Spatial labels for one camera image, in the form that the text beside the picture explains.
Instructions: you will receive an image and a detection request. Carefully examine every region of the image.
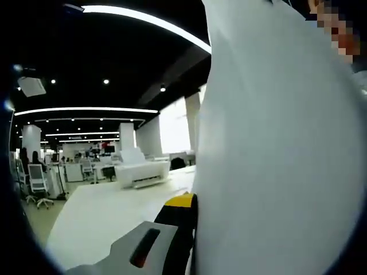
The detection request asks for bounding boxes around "white mesh office chair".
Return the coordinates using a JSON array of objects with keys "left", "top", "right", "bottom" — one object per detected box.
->
[{"left": 27, "top": 163, "right": 54, "bottom": 210}]

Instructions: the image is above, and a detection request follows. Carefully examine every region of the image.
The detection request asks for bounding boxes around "white paper sheet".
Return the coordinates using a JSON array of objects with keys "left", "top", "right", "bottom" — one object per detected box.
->
[{"left": 190, "top": 0, "right": 365, "bottom": 275}]

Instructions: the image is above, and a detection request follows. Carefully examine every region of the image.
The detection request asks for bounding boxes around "white printer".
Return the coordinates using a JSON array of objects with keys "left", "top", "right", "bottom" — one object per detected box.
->
[{"left": 114, "top": 147, "right": 172, "bottom": 189}]

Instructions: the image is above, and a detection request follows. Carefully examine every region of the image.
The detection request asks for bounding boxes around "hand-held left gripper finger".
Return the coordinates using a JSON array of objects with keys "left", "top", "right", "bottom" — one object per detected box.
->
[{"left": 65, "top": 192, "right": 199, "bottom": 275}]

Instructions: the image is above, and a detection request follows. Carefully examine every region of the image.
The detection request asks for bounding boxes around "ceiling air conditioner vent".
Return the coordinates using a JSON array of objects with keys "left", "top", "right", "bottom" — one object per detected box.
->
[{"left": 16, "top": 76, "right": 47, "bottom": 97}]

